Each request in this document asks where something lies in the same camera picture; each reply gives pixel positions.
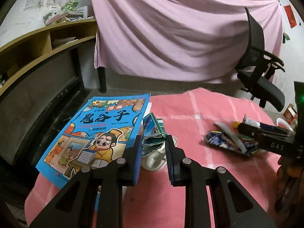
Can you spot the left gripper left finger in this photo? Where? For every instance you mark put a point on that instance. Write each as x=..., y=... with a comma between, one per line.
x=93, y=197

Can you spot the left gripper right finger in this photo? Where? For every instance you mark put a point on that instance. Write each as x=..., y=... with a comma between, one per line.
x=213, y=197

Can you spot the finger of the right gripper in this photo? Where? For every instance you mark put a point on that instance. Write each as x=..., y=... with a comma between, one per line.
x=266, y=127
x=266, y=138

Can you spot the dark blue snack wrapper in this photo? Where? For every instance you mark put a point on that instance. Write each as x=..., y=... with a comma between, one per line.
x=227, y=139

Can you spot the white green wrapper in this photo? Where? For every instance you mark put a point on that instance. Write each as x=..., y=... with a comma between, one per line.
x=154, y=134

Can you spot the person's right hand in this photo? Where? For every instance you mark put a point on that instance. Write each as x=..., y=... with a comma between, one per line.
x=289, y=186

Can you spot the red white plastic basin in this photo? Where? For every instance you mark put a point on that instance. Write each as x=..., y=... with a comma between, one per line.
x=283, y=124

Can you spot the small orange cardboard box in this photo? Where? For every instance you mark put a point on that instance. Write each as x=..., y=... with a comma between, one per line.
x=290, y=114

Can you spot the black office chair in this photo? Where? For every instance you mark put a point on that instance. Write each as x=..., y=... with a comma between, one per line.
x=257, y=66

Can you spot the blue comic book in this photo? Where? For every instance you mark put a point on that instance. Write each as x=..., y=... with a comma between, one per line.
x=96, y=135

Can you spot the pink hanging sheet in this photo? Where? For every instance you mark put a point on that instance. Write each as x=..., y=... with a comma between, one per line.
x=181, y=40

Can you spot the stack of books on shelf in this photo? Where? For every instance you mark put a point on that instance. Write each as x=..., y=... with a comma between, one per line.
x=55, y=15

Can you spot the green candy jar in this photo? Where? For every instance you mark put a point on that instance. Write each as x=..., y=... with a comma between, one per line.
x=70, y=5

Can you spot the red paper wall poster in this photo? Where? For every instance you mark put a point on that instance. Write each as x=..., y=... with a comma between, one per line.
x=290, y=16

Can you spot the wooden wall shelf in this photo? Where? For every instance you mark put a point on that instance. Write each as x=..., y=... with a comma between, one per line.
x=24, y=54

